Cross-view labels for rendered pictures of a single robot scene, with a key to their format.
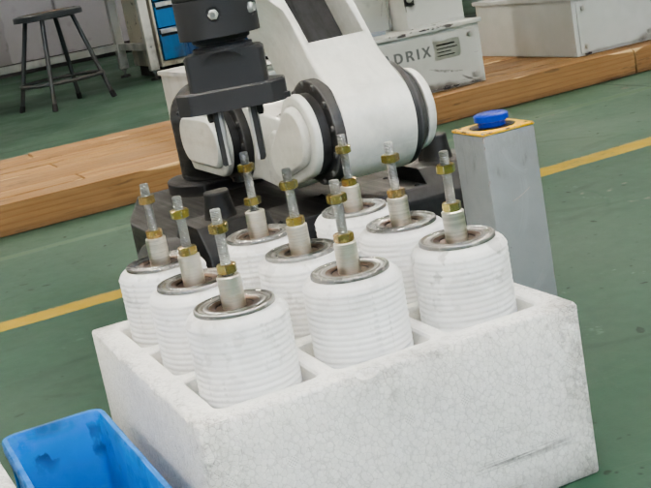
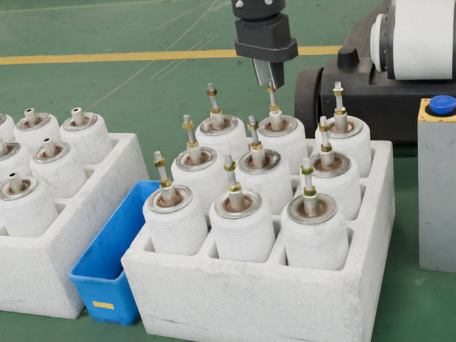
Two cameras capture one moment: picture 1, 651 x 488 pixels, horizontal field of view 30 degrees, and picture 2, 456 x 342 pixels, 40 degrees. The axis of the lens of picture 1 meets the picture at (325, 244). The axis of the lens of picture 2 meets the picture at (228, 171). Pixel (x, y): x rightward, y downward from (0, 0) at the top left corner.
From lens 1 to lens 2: 87 cm
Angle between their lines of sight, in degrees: 47
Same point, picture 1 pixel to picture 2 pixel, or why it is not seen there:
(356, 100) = (408, 36)
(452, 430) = (263, 313)
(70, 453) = not seen: hidden behind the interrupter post
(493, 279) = (312, 248)
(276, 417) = (159, 270)
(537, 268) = (447, 210)
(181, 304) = (175, 174)
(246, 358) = (157, 233)
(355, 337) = (220, 244)
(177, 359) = not seen: hidden behind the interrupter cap
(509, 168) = (436, 146)
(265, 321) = (165, 222)
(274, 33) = not seen: outside the picture
